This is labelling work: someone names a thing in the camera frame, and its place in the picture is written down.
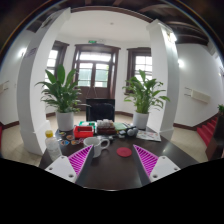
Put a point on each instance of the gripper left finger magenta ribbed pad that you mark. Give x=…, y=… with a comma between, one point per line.
x=74, y=167

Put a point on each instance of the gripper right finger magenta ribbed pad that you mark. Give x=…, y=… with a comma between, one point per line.
x=151, y=167

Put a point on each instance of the colourful round stickers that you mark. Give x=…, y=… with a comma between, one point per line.
x=66, y=139

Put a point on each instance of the red round coaster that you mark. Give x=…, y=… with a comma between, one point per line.
x=124, y=152

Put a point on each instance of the clear bottle with yellow cap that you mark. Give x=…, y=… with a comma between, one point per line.
x=52, y=145

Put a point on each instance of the white ceramic mug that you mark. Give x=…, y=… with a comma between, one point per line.
x=98, y=144

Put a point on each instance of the colourful printed paper sheet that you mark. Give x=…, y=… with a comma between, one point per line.
x=148, y=136

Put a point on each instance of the red plastic box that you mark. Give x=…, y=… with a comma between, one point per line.
x=83, y=131

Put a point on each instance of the grey round balls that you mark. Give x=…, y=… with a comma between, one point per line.
x=132, y=131

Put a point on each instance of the brown box with white items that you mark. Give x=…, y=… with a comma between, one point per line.
x=105, y=126

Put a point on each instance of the green flat packet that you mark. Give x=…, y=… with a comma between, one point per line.
x=119, y=126

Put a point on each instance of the black chair back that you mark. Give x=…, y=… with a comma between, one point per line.
x=99, y=109

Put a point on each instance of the red carpeted staircase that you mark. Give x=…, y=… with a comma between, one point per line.
x=206, y=130

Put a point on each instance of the right potted green plant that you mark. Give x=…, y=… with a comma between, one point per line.
x=145, y=94

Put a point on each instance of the potted green plant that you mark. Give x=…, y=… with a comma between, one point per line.
x=62, y=93
x=145, y=94

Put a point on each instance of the left potted green plant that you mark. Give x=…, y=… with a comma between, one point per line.
x=62, y=93

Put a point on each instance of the dark wooden double door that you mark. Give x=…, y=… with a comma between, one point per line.
x=96, y=66

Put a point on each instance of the right dark wooden window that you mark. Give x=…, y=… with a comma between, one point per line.
x=139, y=59

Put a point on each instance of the dark wooden window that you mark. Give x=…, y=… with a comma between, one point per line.
x=139, y=59
x=56, y=56

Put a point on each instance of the left dark wooden window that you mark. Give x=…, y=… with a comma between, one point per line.
x=56, y=56

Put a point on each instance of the white wall radiator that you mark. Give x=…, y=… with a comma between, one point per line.
x=197, y=95

